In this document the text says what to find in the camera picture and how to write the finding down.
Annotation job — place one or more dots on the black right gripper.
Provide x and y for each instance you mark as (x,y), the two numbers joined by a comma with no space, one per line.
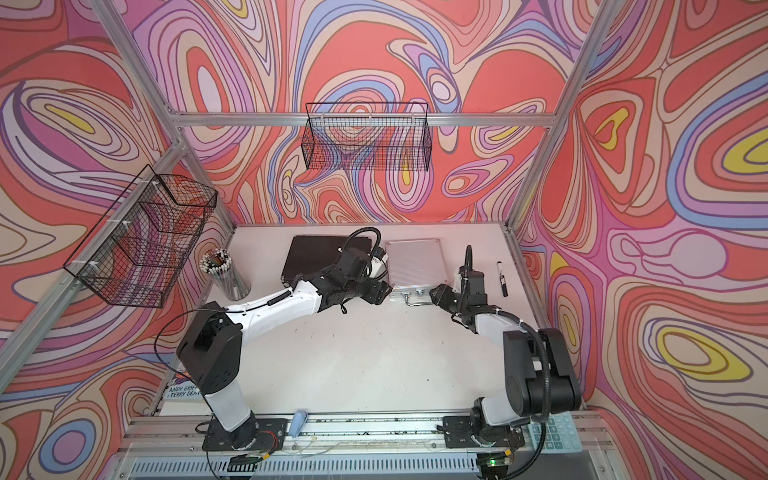
(441,298)

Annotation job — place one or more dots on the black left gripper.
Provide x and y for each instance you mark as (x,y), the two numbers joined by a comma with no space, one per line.
(379,292)

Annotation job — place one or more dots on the silver poker set case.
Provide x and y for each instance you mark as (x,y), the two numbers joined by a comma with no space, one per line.
(415,267)

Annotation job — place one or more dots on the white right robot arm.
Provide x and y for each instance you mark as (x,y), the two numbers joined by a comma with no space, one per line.
(539,378)

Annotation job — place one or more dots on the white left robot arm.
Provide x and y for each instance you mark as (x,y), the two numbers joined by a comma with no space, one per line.
(212,347)

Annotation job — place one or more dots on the black poker set case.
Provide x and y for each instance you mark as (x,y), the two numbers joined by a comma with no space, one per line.
(309,255)

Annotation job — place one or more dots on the black marker pen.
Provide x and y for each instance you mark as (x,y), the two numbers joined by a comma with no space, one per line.
(502,279)

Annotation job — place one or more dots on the clear plastic pencil jar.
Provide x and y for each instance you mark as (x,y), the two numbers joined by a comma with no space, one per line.
(220,267)

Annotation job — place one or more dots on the small blue cylinder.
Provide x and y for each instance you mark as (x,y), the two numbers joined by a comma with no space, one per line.
(297,423)

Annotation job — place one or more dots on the light green calculator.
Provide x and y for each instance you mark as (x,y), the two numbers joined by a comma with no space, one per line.
(562,436)

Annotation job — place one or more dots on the treehouse children's book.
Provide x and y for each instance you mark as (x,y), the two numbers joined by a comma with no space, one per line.
(181,390)

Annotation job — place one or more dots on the black wire basket back wall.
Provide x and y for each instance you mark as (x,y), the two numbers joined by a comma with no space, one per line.
(367,136)

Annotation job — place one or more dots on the black wire basket wall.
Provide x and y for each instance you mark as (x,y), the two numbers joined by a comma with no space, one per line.
(160,218)
(367,136)

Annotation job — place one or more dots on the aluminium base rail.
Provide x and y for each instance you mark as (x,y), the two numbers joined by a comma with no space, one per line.
(379,445)

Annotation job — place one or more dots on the black wire basket left wall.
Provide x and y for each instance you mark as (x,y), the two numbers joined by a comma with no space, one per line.
(160,218)

